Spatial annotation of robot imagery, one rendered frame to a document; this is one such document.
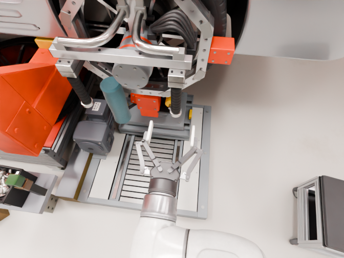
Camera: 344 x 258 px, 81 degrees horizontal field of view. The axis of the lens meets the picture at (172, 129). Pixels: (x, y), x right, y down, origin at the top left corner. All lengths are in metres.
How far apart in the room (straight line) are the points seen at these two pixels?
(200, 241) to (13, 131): 0.77
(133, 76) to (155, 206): 0.44
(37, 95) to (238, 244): 0.95
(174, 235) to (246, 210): 1.01
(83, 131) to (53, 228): 0.65
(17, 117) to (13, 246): 0.91
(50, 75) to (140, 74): 0.53
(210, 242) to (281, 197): 1.13
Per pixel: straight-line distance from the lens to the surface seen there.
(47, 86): 1.09
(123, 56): 0.63
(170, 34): 0.91
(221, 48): 0.81
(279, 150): 1.70
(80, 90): 0.77
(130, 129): 1.43
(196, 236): 0.49
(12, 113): 0.95
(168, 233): 0.49
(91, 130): 1.20
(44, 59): 1.23
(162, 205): 0.50
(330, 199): 1.31
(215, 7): 0.82
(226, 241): 0.49
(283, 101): 1.98
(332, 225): 1.27
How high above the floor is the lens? 1.37
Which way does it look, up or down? 60 degrees down
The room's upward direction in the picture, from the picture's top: straight up
